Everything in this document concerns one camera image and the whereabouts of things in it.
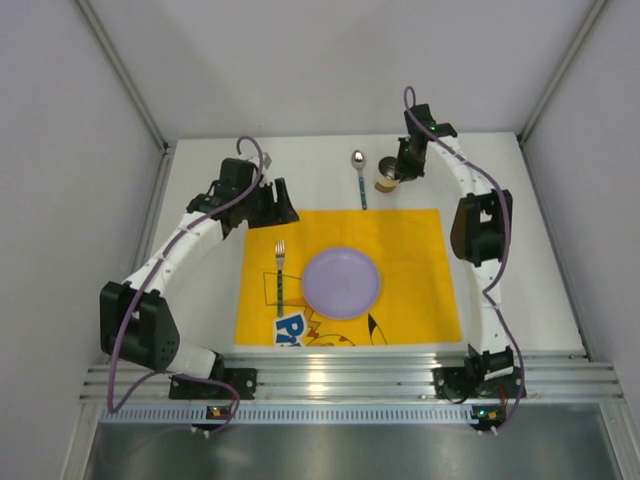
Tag fork with green handle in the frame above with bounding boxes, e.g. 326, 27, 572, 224
275, 240, 286, 318

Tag small metal cup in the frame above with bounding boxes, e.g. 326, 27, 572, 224
374, 156, 401, 193

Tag spoon with green handle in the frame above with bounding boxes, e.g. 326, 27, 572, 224
351, 150, 368, 210

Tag purple plastic plate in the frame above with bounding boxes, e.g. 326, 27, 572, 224
301, 247, 382, 321

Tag yellow Pikachu cloth placemat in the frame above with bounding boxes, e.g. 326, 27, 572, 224
235, 209, 462, 347

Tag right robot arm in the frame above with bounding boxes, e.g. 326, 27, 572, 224
394, 104, 514, 380

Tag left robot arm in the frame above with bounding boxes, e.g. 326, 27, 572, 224
99, 154, 299, 379

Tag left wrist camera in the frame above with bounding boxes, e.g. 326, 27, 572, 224
262, 152, 272, 171

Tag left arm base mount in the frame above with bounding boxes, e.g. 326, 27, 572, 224
168, 368, 257, 400

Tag left aluminium frame post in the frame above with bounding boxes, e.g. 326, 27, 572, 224
74, 0, 171, 151

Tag aluminium frame post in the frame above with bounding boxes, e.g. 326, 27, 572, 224
516, 0, 611, 147
74, 0, 171, 151

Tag right aluminium frame post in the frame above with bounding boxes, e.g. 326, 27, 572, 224
516, 0, 611, 147

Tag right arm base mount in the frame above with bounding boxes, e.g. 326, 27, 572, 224
433, 347, 525, 404

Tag grey slotted cable duct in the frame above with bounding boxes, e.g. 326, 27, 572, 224
100, 403, 504, 425

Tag aluminium front rail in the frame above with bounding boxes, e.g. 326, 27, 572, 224
79, 352, 624, 404

